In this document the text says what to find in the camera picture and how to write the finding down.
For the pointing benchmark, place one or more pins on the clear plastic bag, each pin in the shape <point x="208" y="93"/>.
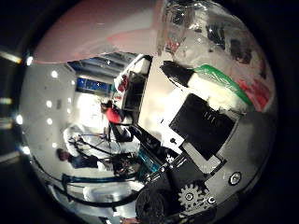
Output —
<point x="193" y="40"/>

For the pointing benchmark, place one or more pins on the person in red shirt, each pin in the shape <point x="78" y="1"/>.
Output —
<point x="112" y="114"/>

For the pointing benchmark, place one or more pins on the black monitor rack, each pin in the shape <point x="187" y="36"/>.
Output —
<point x="134" y="90"/>

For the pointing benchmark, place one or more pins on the person in dark blue shirt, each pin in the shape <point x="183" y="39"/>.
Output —
<point x="74" y="159"/>

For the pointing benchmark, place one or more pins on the blue wall screen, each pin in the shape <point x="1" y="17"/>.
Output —
<point x="92" y="85"/>

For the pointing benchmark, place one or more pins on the red and white bundle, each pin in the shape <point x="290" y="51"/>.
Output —
<point x="122" y="84"/>

